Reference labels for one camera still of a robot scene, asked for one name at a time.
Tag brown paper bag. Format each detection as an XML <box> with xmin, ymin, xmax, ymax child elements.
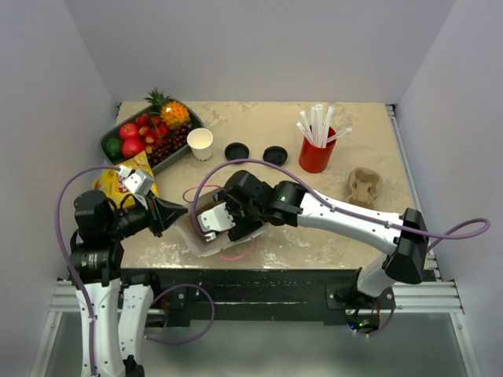
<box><xmin>174</xmin><ymin>186</ymin><xmax>268</xmax><ymax>261</ymax></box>

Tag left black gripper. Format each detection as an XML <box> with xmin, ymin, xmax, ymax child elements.
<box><xmin>106</xmin><ymin>187</ymin><xmax>187</xmax><ymax>239</ymax></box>

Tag white wrapped straws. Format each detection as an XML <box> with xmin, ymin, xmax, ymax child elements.
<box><xmin>296</xmin><ymin>104</ymin><xmax>352</xmax><ymax>148</ymax></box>

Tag cardboard cup carrier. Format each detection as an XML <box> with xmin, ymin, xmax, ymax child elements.
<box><xmin>346</xmin><ymin>167</ymin><xmax>383</xmax><ymax>210</ymax></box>

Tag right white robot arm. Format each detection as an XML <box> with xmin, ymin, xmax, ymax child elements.
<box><xmin>223</xmin><ymin>170</ymin><xmax>428</xmax><ymax>309</ymax></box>

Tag red straw holder cup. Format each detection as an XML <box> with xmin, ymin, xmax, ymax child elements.
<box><xmin>299</xmin><ymin>137</ymin><xmax>336</xmax><ymax>174</ymax></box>

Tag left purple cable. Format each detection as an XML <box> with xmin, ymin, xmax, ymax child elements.
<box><xmin>53</xmin><ymin>164</ymin><xmax>216</xmax><ymax>377</ymax></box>

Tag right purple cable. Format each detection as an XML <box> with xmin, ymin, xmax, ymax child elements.
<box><xmin>190</xmin><ymin>159</ymin><xmax>492</xmax><ymax>338</ymax></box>

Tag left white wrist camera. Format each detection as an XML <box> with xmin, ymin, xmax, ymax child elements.
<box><xmin>118</xmin><ymin>165</ymin><xmax>154</xmax><ymax>197</ymax></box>

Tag purple grape bunch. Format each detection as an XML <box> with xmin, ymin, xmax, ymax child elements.
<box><xmin>148</xmin><ymin>123</ymin><xmax>193</xmax><ymax>167</ymax></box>

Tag red apple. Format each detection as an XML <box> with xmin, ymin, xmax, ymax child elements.
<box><xmin>121</xmin><ymin>138</ymin><xmax>145</xmax><ymax>159</ymax></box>
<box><xmin>119</xmin><ymin>123</ymin><xmax>140</xmax><ymax>141</ymax></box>

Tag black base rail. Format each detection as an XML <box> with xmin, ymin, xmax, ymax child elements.
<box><xmin>120</xmin><ymin>269</ymin><xmax>356</xmax><ymax>327</ymax></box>

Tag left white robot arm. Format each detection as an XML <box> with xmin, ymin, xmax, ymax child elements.
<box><xmin>71</xmin><ymin>190</ymin><xmax>188</xmax><ymax>376</ymax></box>

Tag black cup lid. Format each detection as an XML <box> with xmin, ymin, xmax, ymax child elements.
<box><xmin>224</xmin><ymin>142</ymin><xmax>250</xmax><ymax>161</ymax></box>
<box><xmin>263</xmin><ymin>146</ymin><xmax>288</xmax><ymax>167</ymax></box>

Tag green lime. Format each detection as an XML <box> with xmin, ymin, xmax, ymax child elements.
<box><xmin>105</xmin><ymin>137</ymin><xmax>123</xmax><ymax>159</ymax></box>

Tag grey fruit tray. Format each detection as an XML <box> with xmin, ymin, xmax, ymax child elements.
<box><xmin>100</xmin><ymin>105</ymin><xmax>204</xmax><ymax>175</ymax></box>

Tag yellow chips bag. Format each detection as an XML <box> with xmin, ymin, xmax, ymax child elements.
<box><xmin>94</xmin><ymin>152</ymin><xmax>159</xmax><ymax>208</ymax></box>

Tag purple cable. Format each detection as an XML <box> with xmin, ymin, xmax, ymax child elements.
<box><xmin>190</xmin><ymin>159</ymin><xmax>492</xmax><ymax>338</ymax></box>
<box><xmin>53</xmin><ymin>164</ymin><xmax>216</xmax><ymax>377</ymax></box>

